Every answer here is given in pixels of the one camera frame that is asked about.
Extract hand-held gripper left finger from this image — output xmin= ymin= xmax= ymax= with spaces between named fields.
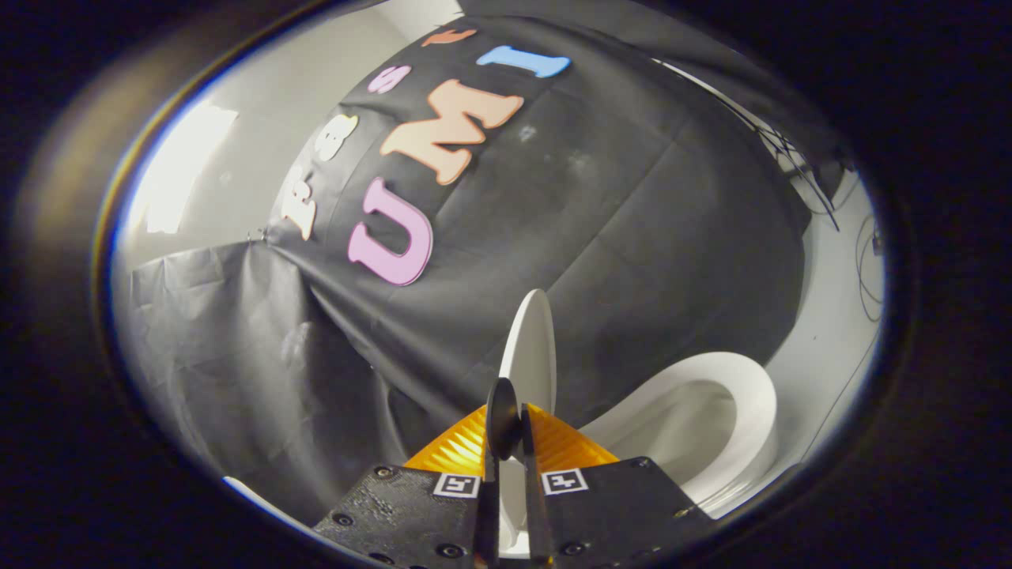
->
xmin=314 ymin=405 xmax=501 ymax=569

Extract white toilet lid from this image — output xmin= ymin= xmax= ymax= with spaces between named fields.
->
xmin=485 ymin=288 xmax=558 ymax=554

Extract black backdrop cloth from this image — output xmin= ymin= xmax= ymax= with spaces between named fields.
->
xmin=119 ymin=0 xmax=843 ymax=526

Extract black floor cables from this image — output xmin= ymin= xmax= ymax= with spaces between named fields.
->
xmin=854 ymin=212 xmax=888 ymax=325

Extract white toilet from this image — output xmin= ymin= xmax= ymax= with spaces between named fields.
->
xmin=580 ymin=352 xmax=781 ymax=520

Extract ceiling light panel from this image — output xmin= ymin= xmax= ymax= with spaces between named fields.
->
xmin=130 ymin=103 xmax=238 ymax=236

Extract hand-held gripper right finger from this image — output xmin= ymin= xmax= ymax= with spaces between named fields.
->
xmin=520 ymin=401 xmax=717 ymax=569

